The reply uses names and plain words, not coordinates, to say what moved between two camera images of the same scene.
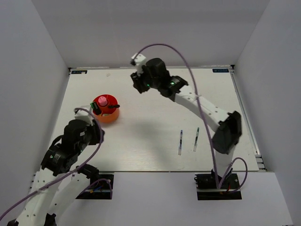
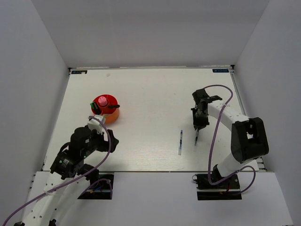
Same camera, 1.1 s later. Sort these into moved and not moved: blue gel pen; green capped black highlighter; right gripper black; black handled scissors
Moved: right gripper black
Not moved: black handled scissors; green capped black highlighter; blue gel pen
